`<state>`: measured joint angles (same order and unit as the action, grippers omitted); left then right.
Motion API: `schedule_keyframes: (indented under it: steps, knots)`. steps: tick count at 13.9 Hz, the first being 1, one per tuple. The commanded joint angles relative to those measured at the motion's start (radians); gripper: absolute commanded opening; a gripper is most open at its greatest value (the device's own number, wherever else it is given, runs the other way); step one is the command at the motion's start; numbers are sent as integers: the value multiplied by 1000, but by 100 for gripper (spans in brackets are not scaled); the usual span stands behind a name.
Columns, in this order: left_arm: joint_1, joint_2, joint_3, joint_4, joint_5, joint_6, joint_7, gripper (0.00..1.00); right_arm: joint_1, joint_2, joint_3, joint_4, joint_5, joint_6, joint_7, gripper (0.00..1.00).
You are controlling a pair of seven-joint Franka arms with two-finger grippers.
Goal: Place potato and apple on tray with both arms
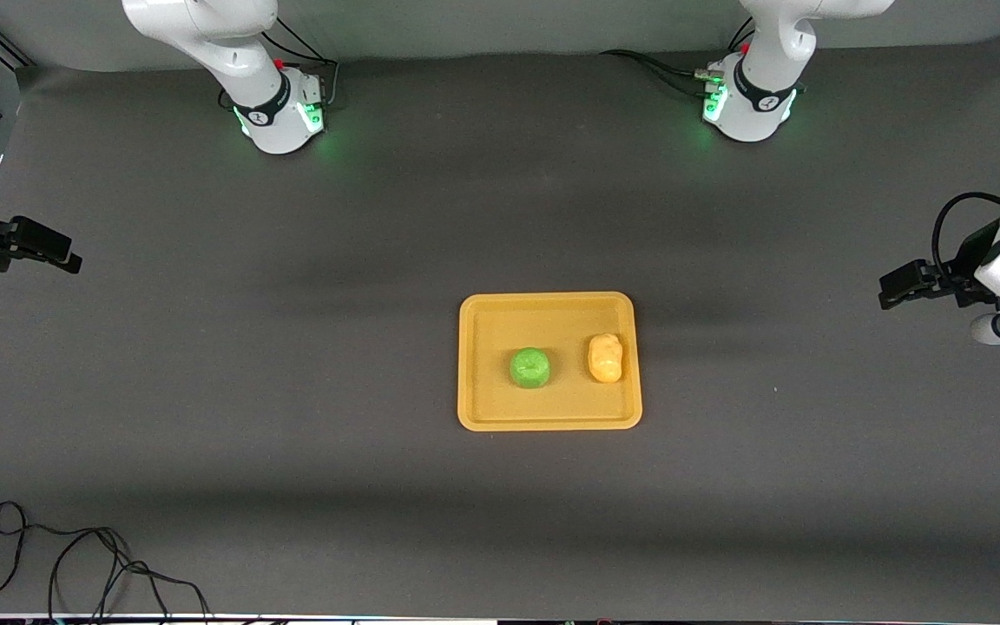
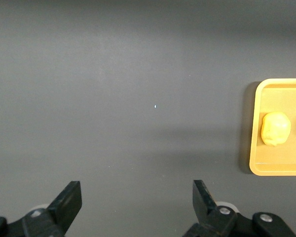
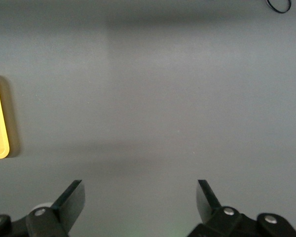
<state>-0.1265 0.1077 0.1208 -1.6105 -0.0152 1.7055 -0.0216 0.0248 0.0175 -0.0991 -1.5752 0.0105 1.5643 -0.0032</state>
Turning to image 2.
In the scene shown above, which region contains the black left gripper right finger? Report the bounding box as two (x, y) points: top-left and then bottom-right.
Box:
(182, 179), (296, 237)

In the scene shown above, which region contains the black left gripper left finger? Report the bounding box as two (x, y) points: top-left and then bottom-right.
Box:
(0, 180), (83, 237)

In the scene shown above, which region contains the yellow potato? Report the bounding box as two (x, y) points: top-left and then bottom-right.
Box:
(260, 111), (292, 148)

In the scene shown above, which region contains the yellow plastic tray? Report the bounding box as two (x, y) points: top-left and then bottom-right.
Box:
(249, 78), (296, 177)

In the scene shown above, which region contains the dark grey table mat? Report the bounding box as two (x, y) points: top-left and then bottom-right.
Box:
(0, 0), (296, 237)

